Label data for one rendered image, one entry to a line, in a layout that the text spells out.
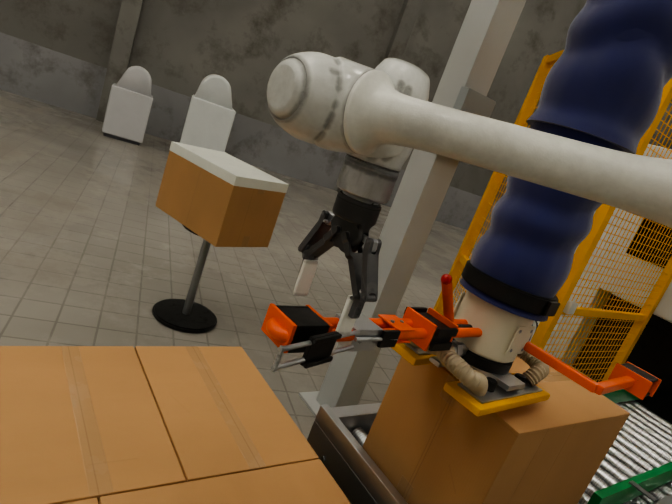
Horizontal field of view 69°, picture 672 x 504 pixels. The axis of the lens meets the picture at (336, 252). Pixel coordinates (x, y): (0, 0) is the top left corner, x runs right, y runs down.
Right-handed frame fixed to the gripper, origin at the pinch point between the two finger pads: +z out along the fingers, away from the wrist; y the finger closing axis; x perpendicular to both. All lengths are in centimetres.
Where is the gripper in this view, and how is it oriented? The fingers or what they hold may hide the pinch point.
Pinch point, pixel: (321, 307)
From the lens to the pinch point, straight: 84.8
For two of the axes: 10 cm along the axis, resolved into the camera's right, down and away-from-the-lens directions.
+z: -3.2, 9.1, 2.6
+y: -5.6, -4.0, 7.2
